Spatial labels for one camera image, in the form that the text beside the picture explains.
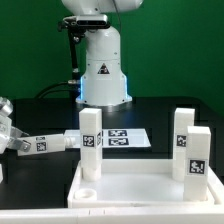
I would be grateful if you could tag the white marker sheet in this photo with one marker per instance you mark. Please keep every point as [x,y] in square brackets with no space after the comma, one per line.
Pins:
[134,138]

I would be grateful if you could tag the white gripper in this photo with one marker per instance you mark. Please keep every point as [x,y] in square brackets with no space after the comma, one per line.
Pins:
[6,130]

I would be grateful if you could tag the white piece at left edge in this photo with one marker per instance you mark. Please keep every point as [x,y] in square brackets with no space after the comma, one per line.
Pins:
[1,174]

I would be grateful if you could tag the white L-shaped fence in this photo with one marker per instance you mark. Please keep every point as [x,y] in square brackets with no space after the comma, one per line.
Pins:
[117,215]

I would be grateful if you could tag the white desk tabletop tray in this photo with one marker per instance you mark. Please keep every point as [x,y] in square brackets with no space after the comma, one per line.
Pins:
[137,183]

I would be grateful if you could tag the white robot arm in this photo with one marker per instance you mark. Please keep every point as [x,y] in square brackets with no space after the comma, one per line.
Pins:
[103,84]

